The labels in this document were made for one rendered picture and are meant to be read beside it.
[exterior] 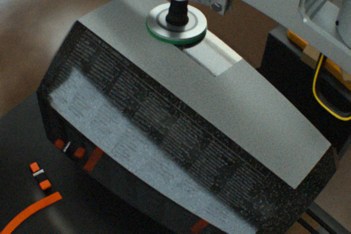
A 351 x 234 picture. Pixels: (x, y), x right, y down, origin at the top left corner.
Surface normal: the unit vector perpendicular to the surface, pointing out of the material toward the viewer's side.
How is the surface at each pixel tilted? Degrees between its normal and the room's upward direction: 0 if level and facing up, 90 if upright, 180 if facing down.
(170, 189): 45
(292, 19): 90
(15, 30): 0
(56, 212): 0
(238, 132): 0
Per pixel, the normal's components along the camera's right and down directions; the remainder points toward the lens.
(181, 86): 0.08, -0.63
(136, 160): -0.43, -0.07
